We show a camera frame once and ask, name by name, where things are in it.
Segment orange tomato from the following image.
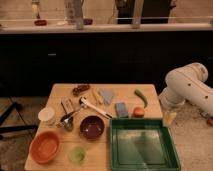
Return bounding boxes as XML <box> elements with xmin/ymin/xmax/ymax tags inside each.
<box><xmin>133</xmin><ymin>107</ymin><xmax>145</xmax><ymax>118</ymax></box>

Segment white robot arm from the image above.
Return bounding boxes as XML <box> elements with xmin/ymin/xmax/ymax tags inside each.
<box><xmin>159</xmin><ymin>63</ymin><xmax>213</xmax><ymax>117</ymax></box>

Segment dark red bowl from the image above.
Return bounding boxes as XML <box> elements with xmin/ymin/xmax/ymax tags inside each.
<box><xmin>80</xmin><ymin>116</ymin><xmax>105</xmax><ymax>140</ymax></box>

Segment small cardboard box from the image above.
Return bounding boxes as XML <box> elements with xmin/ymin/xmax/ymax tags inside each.
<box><xmin>61</xmin><ymin>98</ymin><xmax>74</xmax><ymax>114</ymax></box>

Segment white handled kitchen tool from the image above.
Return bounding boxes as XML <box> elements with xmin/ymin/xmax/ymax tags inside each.
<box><xmin>79</xmin><ymin>97</ymin><xmax>112</xmax><ymax>119</ymax></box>

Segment blue sponge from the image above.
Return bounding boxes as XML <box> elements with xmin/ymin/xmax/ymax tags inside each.
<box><xmin>115</xmin><ymin>102</ymin><xmax>128</xmax><ymax>118</ymax></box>

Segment orange bowl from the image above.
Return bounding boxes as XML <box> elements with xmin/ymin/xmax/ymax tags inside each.
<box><xmin>29</xmin><ymin>131</ymin><xmax>60</xmax><ymax>164</ymax></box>

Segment green plastic tray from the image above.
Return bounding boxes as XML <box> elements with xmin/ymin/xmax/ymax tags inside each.
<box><xmin>109</xmin><ymin>118</ymin><xmax>181</xmax><ymax>171</ymax></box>

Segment small green cup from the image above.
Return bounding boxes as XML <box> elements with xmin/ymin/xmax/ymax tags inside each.
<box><xmin>68</xmin><ymin>146</ymin><xmax>86</xmax><ymax>164</ymax></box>

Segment black chair base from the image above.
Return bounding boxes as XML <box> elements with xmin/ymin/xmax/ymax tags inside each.
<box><xmin>0</xmin><ymin>102</ymin><xmax>37</xmax><ymax>135</ymax></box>

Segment red dish on counter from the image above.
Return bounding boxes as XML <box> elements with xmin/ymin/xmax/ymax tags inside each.
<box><xmin>34</xmin><ymin>20</ymin><xmax>47</xmax><ymax>26</ymax></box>

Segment green chili pepper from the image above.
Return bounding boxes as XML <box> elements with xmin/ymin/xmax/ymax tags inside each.
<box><xmin>134</xmin><ymin>89</ymin><xmax>148</xmax><ymax>108</ymax></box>

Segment yellow corn piece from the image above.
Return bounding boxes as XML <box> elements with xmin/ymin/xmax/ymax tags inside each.
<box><xmin>92</xmin><ymin>90</ymin><xmax>103</xmax><ymax>104</ymax></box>

